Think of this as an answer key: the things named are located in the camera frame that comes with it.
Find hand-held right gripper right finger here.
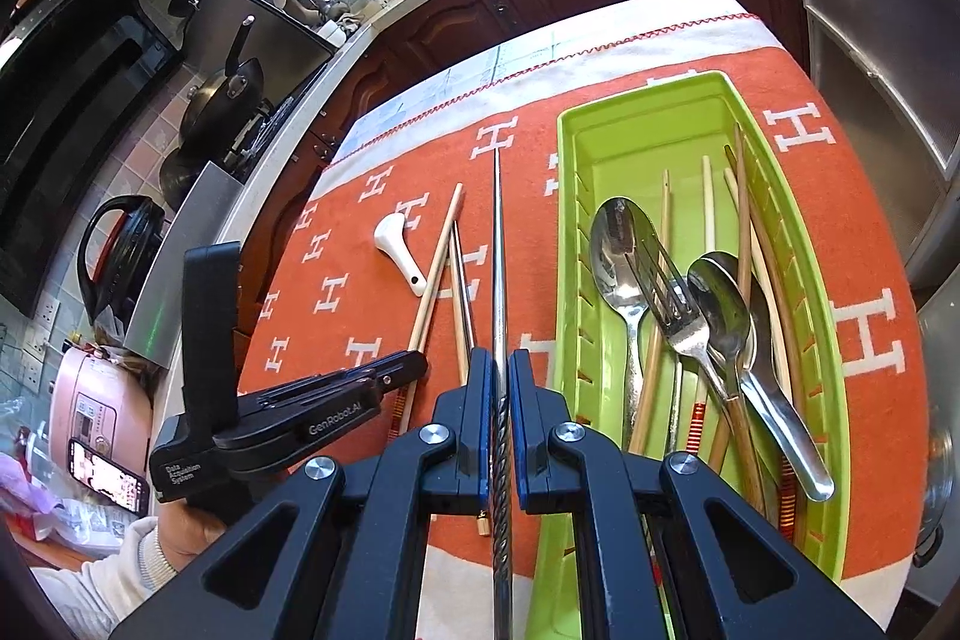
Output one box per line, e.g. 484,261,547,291
508,347,887,640

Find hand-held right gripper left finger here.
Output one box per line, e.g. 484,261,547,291
112,346,494,640

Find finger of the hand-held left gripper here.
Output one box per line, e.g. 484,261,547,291
240,350,431,410

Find beige chopstick with red wrap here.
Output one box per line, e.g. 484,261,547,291
388,184,466,438

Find tan wooden chopstick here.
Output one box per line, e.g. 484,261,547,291
628,170,674,453

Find white ceramic spoon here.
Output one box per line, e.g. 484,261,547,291
373,214,430,298

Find large steel spoon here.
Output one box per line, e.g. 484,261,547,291
589,196,662,457

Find steel fork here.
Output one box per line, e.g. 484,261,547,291
630,226,751,461

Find small steel spoon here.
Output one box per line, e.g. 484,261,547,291
686,250,753,386

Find green plastic tray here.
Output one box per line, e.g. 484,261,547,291
525,70,852,640

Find brown wooden chopstick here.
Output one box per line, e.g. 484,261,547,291
731,122,770,521
724,145,807,483

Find person's left hand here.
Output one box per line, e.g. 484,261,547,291
157,505,227,575

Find stainless steel panel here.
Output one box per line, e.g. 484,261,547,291
124,160,245,371

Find black and red kettle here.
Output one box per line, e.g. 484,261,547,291
77,195,167,330

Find pink rice cooker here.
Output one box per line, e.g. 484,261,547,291
46,347,151,498

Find black pan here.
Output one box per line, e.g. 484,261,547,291
160,149,220,211

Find smartphone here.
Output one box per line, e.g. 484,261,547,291
67,437,149,515

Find black gas stove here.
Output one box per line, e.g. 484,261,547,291
225,92,301,176

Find black wok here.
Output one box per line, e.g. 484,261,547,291
178,16,267,157

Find white plastic bag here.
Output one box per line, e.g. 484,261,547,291
0,430,121,566

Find black range hood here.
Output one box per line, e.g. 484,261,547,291
0,0,207,319

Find white chopstick with red wrap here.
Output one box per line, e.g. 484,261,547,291
722,167,800,540
690,155,715,461

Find orange printed blanket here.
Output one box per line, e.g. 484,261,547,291
240,0,931,640

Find steel pot lid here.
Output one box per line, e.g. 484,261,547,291
911,415,960,566

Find grey cabinet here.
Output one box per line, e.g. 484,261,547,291
911,280,960,431

